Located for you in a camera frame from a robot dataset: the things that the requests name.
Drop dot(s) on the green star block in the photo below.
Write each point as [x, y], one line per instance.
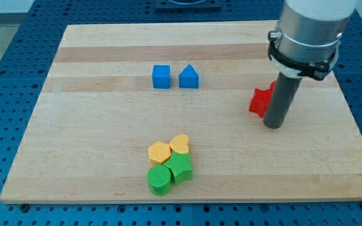
[180, 167]

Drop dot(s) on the red star block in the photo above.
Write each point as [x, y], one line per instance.
[259, 102]

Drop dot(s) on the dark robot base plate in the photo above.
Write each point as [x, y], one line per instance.
[188, 5]

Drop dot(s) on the yellow heart block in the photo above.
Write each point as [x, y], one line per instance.
[180, 144]

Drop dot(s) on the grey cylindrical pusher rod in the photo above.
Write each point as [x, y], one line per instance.
[281, 99]

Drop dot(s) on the wooden board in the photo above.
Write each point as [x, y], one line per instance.
[87, 139]

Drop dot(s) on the blue triangular prism block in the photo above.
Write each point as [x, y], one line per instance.
[188, 78]

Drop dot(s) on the yellow hexagon block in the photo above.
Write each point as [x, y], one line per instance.
[159, 153]

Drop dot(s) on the blue cube block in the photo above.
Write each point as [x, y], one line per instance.
[161, 77]

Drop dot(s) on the red block behind rod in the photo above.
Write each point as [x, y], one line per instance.
[272, 85]

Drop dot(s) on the green cylinder block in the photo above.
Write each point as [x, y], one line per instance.
[159, 179]

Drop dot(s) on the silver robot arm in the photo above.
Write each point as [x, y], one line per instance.
[306, 39]

